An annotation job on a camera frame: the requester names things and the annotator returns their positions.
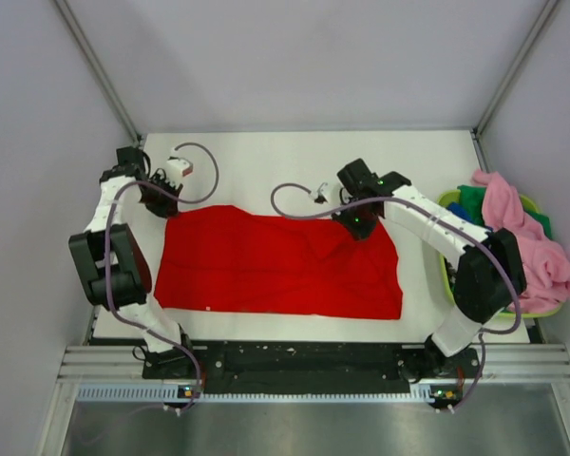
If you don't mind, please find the red t shirt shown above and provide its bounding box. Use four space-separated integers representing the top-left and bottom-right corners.
154 205 403 320

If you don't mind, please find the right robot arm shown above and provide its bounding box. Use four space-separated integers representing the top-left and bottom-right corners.
332 159 527 379

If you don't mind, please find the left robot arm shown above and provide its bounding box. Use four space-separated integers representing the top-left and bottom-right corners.
68 146 197 378

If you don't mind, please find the blue t shirt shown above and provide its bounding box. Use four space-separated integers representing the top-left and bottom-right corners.
446 202 473 223

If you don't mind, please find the green t shirt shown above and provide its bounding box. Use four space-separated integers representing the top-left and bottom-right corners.
457 183 553 240

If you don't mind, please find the lime green plastic basket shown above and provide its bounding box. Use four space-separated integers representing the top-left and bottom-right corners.
437 189 563 318

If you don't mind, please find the pink t shirt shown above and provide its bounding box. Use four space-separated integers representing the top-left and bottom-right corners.
472 170 570 314

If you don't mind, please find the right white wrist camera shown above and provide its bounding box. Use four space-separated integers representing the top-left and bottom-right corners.
309 181 333 204

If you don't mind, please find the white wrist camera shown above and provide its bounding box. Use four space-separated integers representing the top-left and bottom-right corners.
164 148 194 183
309 181 333 204

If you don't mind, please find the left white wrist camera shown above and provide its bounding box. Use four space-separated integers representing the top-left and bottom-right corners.
164 148 194 183

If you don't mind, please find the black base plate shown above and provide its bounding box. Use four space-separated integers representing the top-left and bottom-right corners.
132 341 479 395

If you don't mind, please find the grey slotted cable duct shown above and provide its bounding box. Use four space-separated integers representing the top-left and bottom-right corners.
76 384 435 405

